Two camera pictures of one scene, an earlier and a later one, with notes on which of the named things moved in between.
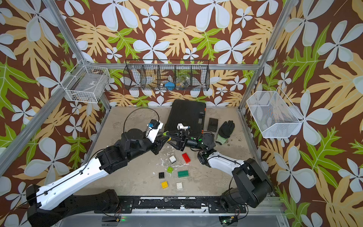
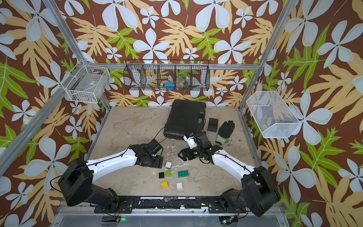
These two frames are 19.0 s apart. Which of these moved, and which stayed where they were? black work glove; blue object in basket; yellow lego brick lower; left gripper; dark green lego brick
Moved: left gripper
Stayed: blue object in basket; yellow lego brick lower; black work glove; dark green lego brick
